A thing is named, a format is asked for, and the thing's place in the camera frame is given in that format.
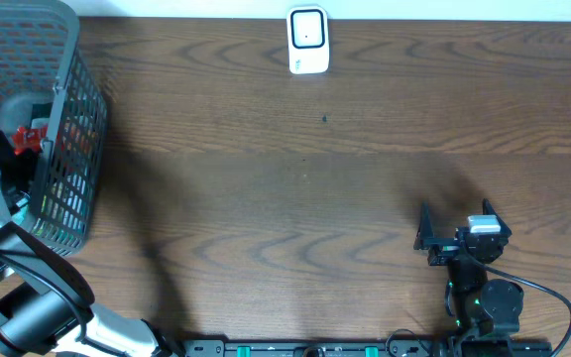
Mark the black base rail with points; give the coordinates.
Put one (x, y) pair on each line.
(403, 347)

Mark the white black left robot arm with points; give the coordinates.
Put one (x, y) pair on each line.
(47, 306)

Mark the grey plastic shopping basket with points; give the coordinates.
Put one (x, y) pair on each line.
(48, 94)

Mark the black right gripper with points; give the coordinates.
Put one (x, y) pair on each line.
(426, 238)

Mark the red snack bag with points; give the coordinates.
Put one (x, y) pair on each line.
(28, 139)

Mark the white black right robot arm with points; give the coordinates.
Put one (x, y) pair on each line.
(486, 311)

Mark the white barcode scanner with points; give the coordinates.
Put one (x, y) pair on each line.
(307, 40)

